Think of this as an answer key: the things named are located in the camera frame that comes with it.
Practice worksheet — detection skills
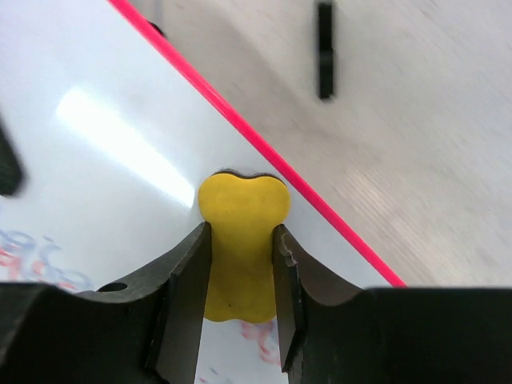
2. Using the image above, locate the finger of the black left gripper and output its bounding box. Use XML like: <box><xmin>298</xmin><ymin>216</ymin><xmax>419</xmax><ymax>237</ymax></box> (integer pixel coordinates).
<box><xmin>0</xmin><ymin>118</ymin><xmax>24</xmax><ymax>197</ymax></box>

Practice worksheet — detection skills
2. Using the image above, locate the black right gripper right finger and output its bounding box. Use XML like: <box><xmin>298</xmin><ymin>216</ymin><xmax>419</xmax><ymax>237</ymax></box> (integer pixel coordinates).
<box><xmin>273</xmin><ymin>226</ymin><xmax>511</xmax><ymax>383</ymax></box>

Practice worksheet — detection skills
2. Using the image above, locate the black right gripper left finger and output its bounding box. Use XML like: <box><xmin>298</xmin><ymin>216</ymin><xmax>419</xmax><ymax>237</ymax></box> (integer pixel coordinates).
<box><xmin>1</xmin><ymin>223</ymin><xmax>212</xmax><ymax>383</ymax></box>

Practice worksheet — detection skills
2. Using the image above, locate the yellow bone-shaped eraser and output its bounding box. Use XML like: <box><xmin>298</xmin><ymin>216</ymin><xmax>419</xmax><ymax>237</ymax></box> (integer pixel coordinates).
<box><xmin>198</xmin><ymin>172</ymin><xmax>290</xmax><ymax>323</ymax></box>

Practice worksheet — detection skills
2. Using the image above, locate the pink framed whiteboard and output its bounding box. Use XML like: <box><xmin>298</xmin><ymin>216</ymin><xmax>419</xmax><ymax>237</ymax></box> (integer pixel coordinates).
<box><xmin>1</xmin><ymin>1</ymin><xmax>402</xmax><ymax>383</ymax></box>

